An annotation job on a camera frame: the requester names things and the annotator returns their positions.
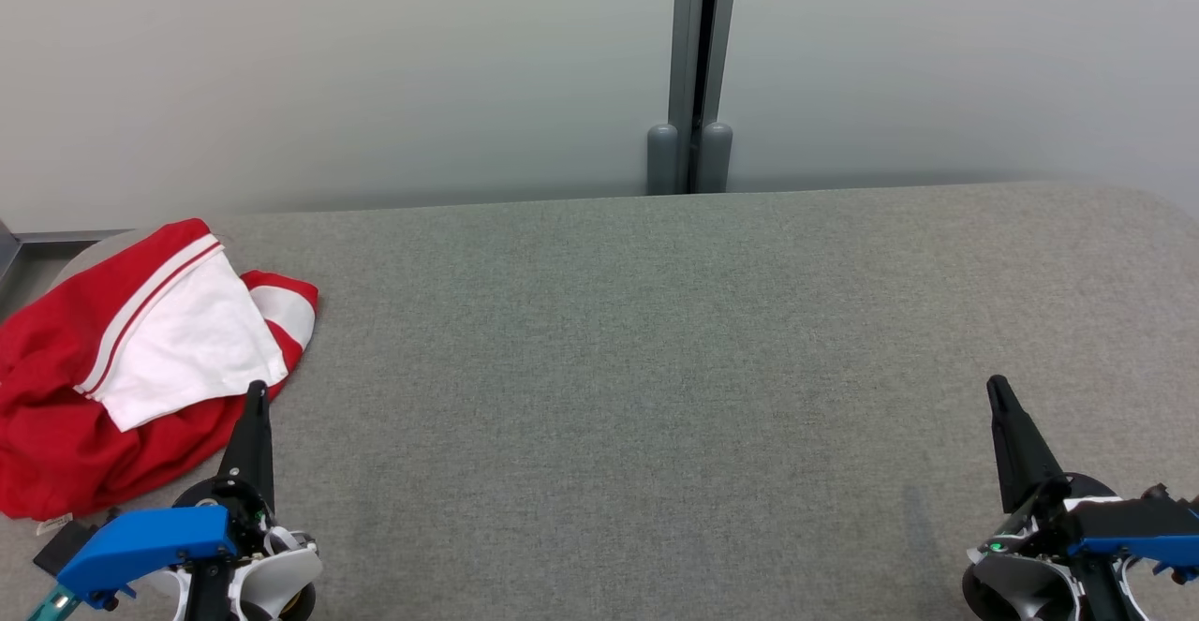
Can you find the left gripper with blue band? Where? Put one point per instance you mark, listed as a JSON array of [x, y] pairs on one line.
[[140, 541]]

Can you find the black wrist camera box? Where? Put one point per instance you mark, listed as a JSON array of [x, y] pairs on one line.
[[61, 546], [1133, 516]]

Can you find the red jersey with number 23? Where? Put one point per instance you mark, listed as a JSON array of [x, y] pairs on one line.
[[56, 415]]

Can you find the teal left camera connector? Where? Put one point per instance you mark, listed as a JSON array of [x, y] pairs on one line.
[[51, 605]]

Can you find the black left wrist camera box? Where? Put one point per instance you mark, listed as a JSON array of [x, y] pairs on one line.
[[61, 546]]

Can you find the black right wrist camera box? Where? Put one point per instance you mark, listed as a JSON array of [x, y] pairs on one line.
[[1133, 516]]

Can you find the grey metal frame corner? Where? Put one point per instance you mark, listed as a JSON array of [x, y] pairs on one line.
[[7, 251]]

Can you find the red shorts with white stripe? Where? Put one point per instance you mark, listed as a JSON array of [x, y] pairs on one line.
[[290, 307]]

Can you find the right gripper with blue band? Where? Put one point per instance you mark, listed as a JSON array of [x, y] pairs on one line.
[[1021, 584]]

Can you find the grey metal partition post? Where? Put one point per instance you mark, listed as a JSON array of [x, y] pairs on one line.
[[684, 40]]

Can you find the grey cylindrical bumper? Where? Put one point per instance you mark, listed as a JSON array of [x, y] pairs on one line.
[[662, 157], [716, 157]]

